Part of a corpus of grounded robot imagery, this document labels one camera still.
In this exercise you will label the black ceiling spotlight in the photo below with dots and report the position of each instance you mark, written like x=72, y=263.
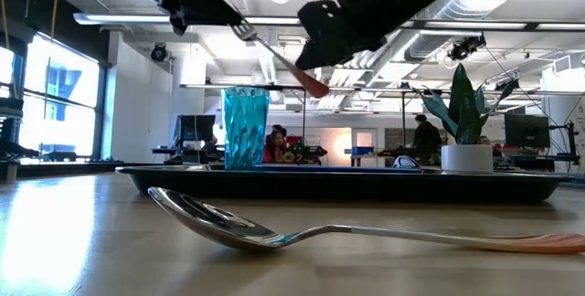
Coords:
x=159, y=52

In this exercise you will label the blue box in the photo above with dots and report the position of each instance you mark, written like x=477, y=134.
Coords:
x=362, y=151

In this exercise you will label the dark green plastic tray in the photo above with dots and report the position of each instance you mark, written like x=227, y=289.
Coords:
x=320, y=187

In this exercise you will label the black ceiling camera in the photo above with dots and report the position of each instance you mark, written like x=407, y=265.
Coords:
x=466, y=47

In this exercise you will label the standing person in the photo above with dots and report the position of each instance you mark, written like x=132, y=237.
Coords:
x=426, y=136

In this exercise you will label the green potted plant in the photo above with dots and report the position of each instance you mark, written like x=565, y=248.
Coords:
x=462, y=104

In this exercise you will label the white round plant pot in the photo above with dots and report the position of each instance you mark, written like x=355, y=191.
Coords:
x=466, y=159

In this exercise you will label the long ceiling light strip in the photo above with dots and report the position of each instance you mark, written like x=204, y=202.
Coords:
x=128, y=18

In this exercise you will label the white black rounded object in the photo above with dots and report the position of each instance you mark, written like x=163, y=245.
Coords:
x=405, y=162

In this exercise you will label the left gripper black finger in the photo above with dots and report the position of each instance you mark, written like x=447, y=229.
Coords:
x=205, y=8

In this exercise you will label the seated person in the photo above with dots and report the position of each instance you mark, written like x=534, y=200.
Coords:
x=274, y=147

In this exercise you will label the teal faceted plastic cup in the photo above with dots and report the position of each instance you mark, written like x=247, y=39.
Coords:
x=245, y=127

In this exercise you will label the black computer monitor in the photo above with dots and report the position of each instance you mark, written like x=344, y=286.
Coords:
x=526, y=130
x=195, y=128

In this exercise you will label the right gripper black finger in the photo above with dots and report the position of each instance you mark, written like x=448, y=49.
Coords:
x=333, y=35

